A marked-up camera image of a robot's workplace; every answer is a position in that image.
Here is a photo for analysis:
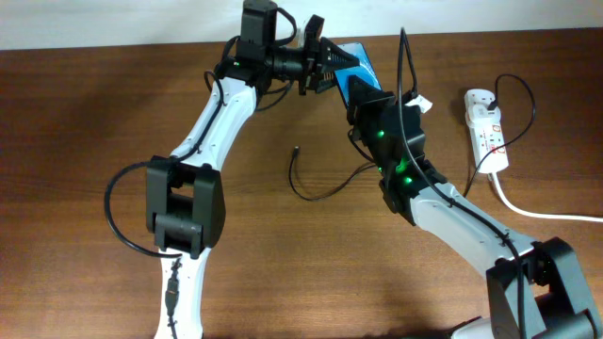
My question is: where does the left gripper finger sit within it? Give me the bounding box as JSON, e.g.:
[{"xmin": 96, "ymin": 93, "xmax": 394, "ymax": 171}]
[
  {"xmin": 308, "ymin": 73, "xmax": 336, "ymax": 94},
  {"xmin": 324, "ymin": 38, "xmax": 359, "ymax": 73}
]

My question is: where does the blue Galaxy smartphone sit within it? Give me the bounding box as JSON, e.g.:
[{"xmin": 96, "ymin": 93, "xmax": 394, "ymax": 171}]
[{"xmin": 334, "ymin": 42, "xmax": 382, "ymax": 106}]

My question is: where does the black USB charging cable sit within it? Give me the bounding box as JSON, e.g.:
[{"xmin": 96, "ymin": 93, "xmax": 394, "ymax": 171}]
[{"xmin": 287, "ymin": 73, "xmax": 537, "ymax": 202}]

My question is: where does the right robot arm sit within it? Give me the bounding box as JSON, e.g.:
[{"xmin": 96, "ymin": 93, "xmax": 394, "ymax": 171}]
[{"xmin": 347, "ymin": 75, "xmax": 602, "ymax": 338}]

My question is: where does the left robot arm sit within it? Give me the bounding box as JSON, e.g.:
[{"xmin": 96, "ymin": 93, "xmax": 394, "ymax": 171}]
[{"xmin": 146, "ymin": 1, "xmax": 359, "ymax": 339}]

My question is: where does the white USB charger adapter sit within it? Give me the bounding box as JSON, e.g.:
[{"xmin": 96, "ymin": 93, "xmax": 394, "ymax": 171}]
[{"xmin": 464, "ymin": 89, "xmax": 501, "ymax": 128}]

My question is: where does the white power strip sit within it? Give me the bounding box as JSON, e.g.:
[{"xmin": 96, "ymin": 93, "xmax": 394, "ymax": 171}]
[{"xmin": 463, "ymin": 89, "xmax": 511, "ymax": 175}]

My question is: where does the white power strip cord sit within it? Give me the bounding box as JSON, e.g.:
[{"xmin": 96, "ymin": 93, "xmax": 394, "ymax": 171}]
[{"xmin": 488, "ymin": 171, "xmax": 603, "ymax": 224}]

